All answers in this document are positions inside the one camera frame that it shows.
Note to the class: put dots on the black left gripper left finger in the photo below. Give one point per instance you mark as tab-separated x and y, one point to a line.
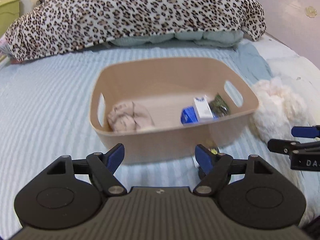
102	168

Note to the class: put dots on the white bunny print blanket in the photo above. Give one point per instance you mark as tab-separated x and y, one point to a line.
294	70

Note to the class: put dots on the white blue small box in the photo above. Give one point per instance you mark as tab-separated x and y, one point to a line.
199	112

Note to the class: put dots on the leopard print blanket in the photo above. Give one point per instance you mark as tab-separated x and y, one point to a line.
62	26

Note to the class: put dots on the green sunflower seed packet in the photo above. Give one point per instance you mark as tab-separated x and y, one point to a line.
218	107

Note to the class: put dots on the white fluffy plush toy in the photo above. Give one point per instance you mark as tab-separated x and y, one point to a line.
280	109

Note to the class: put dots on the beige rolled cloth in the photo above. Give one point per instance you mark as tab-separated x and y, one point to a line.
129	117

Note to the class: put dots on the green plastic storage cabinet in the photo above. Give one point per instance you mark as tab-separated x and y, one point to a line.
9	12

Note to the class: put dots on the teal quilted pillow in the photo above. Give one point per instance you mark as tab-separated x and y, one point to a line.
220	39

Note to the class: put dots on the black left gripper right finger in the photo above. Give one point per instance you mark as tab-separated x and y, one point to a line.
216	168

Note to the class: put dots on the beige plastic storage basket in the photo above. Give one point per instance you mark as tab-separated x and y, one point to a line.
165	87

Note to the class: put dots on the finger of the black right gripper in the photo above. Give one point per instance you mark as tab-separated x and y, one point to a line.
285	147
306	132

